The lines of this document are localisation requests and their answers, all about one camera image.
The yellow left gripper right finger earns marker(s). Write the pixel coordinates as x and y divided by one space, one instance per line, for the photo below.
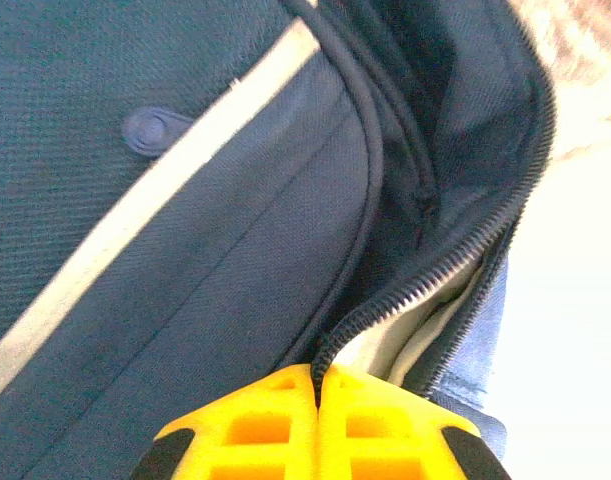
380 415

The navy blue backpack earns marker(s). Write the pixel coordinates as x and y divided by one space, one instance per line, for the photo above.
185 300

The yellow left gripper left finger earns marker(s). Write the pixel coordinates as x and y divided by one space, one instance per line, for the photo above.
265 415

